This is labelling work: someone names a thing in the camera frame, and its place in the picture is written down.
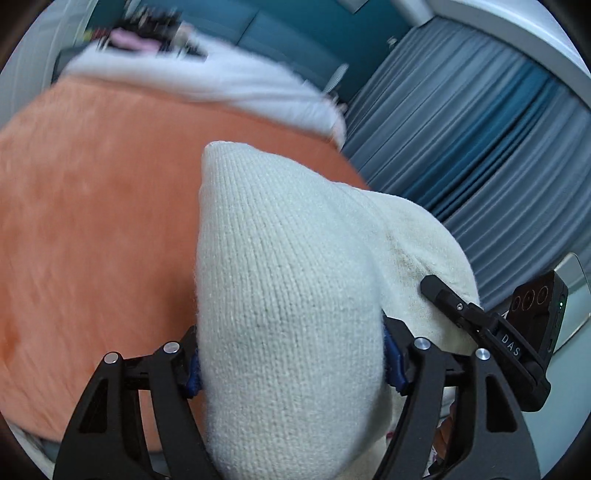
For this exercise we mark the orange velvet bedspread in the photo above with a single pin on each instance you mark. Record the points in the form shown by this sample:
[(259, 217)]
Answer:
[(99, 221)]

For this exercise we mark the grey blue curtain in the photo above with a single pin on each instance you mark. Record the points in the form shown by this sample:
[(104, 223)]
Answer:
[(490, 142)]

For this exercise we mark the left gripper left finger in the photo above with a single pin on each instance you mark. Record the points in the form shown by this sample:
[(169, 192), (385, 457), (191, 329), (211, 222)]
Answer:
[(105, 438)]

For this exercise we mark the dark clothes pile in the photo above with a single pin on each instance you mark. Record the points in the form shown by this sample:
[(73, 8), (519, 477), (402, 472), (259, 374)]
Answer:
[(150, 31)]

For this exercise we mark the teal upholstered headboard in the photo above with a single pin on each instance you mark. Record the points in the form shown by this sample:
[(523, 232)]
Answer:
[(314, 38)]

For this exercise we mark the white pink duvet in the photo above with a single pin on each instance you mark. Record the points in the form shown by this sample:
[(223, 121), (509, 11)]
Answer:
[(224, 74)]

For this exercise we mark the cream knit cherry cardigan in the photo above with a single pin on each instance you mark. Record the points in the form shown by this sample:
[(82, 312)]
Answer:
[(295, 275)]

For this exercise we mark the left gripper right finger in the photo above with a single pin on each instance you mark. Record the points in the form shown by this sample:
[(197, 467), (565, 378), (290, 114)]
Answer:
[(460, 418)]

